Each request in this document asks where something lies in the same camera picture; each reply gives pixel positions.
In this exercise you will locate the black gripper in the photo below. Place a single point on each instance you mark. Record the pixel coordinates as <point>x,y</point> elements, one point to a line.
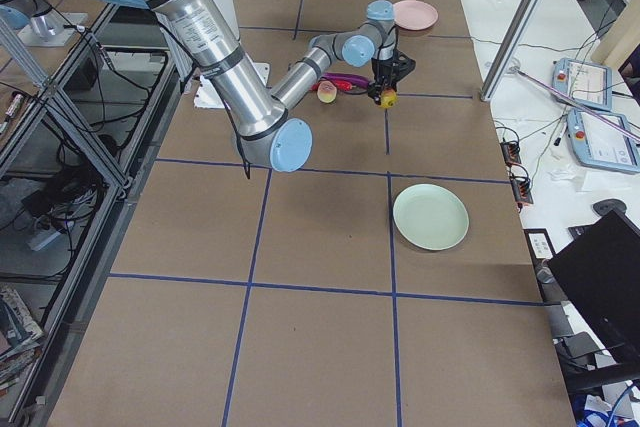
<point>382,69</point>

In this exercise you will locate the red yellow mango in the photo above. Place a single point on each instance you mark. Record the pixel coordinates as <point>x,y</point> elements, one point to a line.
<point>387,98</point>

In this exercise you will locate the purple eggplant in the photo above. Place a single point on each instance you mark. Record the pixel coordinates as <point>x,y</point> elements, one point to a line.
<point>356,80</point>

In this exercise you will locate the red chili pepper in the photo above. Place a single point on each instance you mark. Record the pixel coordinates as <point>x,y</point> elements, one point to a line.
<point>338,84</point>

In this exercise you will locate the pink yellow peach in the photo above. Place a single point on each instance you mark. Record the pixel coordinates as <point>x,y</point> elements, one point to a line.
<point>326,92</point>

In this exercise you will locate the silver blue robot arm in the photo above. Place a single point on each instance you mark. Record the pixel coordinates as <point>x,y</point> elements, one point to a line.
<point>38,24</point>
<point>266,134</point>

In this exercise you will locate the pink plate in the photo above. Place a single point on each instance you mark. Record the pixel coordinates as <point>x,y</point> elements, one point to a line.
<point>415,15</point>

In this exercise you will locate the green plate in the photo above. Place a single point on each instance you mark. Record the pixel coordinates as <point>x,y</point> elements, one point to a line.
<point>430,217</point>

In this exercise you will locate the upper orange circuit board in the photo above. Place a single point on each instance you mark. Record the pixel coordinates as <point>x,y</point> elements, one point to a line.
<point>511,152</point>

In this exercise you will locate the orange circuit board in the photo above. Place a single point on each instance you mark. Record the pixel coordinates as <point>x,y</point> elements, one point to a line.
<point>521,188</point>
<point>511,152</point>

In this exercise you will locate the lower orange circuit board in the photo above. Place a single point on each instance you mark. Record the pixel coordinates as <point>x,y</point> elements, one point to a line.
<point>521,188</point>

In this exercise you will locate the white side table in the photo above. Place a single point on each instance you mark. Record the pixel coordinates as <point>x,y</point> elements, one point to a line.
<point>563,190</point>

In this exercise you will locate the upper teach pendant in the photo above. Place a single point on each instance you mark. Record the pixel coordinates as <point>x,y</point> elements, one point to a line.
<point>585,82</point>

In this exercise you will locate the teach pendant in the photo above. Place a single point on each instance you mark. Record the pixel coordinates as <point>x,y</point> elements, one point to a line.
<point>596,144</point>
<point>585,82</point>

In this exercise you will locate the lower teach pendant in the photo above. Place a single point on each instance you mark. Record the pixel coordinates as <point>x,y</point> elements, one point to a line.
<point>596,144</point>

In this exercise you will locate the black monitor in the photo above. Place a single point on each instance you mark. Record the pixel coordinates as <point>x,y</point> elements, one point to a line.
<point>599,274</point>

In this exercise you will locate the stack of magazines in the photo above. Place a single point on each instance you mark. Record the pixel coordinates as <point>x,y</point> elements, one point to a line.
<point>20,337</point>

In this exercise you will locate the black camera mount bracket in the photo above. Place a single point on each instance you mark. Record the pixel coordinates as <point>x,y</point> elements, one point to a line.
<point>402,66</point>

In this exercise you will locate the aluminium frame post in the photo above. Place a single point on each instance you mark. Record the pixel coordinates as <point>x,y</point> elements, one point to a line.
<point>508,47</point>

